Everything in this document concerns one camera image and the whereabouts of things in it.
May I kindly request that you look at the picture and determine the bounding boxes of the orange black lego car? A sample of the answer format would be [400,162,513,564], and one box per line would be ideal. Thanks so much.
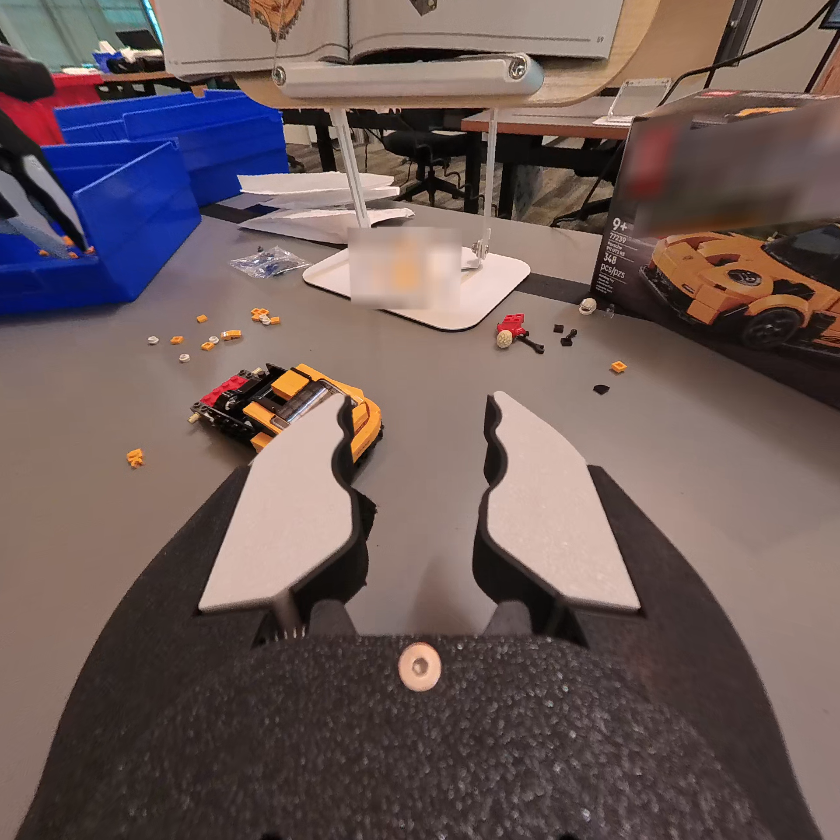
[187,363,385,468]

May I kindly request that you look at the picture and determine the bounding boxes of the lego instruction booklet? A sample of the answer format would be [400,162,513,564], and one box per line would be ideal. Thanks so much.
[159,0,626,77]

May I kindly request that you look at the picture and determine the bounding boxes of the scattered orange white lego pieces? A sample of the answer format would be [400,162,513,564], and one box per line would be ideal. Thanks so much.
[147,305,284,366]

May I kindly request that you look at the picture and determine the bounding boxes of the person's left forearm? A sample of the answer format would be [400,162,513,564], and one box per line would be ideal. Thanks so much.
[0,42,59,102]

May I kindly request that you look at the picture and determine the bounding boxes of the black hanging cable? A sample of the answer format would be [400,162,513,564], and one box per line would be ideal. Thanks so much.
[656,0,836,107]

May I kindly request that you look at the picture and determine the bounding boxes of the heap of orange lego parts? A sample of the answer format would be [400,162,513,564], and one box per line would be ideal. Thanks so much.
[36,233,97,261]

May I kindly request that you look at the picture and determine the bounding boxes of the black metal pole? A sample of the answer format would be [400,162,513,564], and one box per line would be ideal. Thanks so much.
[710,0,763,91]

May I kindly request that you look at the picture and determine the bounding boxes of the lego set box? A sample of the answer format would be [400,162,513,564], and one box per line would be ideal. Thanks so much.
[591,88,840,412]

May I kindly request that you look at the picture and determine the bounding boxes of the black swivel office chair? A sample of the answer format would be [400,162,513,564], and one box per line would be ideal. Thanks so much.
[382,126,475,206]

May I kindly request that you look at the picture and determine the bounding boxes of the white book stand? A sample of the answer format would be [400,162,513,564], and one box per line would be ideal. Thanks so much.
[230,0,737,333]

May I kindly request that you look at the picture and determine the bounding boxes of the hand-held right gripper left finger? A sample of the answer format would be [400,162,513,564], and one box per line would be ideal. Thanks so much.
[197,392,368,614]

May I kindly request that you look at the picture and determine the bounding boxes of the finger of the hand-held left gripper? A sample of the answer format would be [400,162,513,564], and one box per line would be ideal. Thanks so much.
[0,172,68,258]
[25,156,91,255]

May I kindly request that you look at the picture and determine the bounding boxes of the clear acrylic stand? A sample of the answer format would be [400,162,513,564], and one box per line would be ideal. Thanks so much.
[592,77,675,127]

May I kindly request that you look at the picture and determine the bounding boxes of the clear bag of dark pieces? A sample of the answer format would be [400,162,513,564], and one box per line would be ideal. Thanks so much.
[228,245,312,280]

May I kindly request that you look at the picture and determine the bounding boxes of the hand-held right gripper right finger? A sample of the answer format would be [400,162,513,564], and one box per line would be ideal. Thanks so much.
[472,391,642,614]

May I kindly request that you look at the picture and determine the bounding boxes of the red plastic bin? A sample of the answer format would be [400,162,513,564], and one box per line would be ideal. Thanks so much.
[0,71,106,147]

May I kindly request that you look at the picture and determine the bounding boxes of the long blue plastic bin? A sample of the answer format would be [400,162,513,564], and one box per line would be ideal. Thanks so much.
[54,88,290,209]

